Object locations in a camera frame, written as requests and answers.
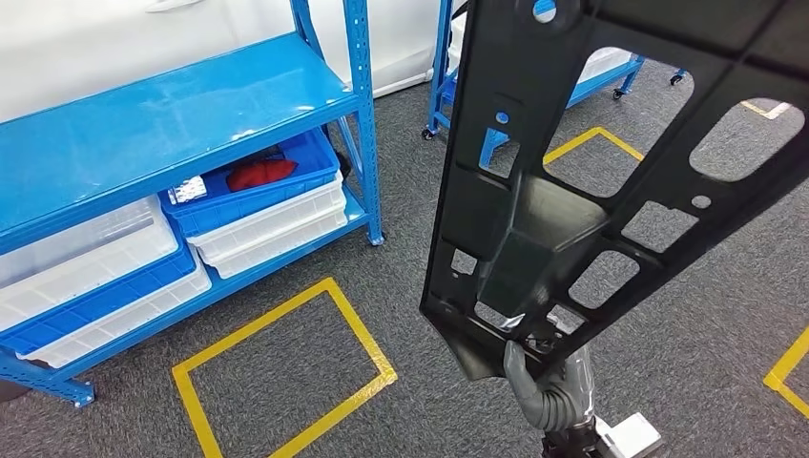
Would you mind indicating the blue metal shelf rack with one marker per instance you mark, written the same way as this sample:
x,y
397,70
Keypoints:
x,y
158,126

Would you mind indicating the blue wheeled shelf rack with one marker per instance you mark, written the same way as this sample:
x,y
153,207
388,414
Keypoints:
x,y
440,63

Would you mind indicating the silver foil packet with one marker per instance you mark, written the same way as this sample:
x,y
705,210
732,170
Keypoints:
x,y
188,189

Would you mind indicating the white car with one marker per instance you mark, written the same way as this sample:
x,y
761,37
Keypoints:
x,y
95,50

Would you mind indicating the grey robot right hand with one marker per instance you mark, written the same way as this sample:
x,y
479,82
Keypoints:
x,y
518,370

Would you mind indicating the red cloth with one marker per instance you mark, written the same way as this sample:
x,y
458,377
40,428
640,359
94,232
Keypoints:
x,y
262,174

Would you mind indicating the black plastic panel part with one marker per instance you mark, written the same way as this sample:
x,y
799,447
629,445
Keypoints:
x,y
537,221

